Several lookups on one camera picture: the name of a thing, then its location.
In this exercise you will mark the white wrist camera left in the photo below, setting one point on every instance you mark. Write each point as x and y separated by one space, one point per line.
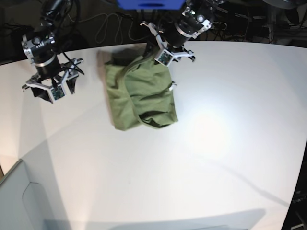
164 57

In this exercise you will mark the green T-shirt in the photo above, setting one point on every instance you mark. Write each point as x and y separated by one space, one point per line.
139 90

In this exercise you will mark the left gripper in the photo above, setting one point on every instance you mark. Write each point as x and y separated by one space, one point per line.
171 39

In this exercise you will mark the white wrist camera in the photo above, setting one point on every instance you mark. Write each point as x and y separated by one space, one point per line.
56 93
164 57

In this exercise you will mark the black power strip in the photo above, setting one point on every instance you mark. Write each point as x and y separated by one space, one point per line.
219 26

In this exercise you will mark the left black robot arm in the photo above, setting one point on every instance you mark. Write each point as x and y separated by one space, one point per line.
196 18

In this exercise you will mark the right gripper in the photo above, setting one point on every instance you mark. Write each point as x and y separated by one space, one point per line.
41 82

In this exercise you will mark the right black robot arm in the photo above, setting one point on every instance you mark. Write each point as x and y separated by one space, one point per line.
42 47

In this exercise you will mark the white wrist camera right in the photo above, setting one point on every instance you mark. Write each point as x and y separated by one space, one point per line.
56 93

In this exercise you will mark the blue box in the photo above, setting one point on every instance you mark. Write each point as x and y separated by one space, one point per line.
150 4

